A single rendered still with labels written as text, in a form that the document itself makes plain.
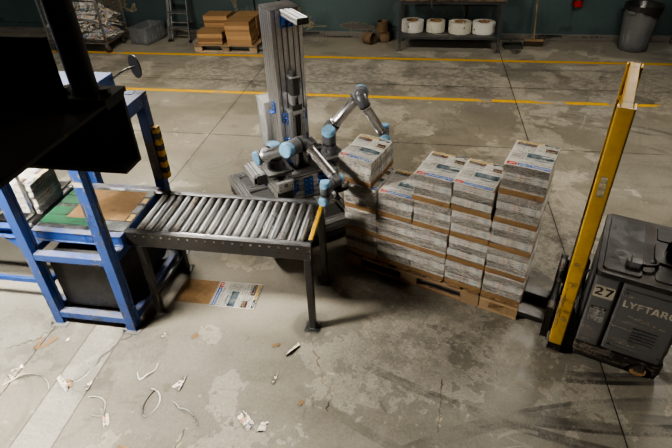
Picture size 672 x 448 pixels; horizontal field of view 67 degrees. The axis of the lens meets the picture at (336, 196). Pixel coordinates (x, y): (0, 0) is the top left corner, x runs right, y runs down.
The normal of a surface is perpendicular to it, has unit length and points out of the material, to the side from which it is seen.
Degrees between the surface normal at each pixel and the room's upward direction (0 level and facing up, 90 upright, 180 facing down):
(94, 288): 90
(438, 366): 0
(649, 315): 90
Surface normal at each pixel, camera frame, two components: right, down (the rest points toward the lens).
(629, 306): -0.48, 0.50
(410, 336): -0.04, -0.83
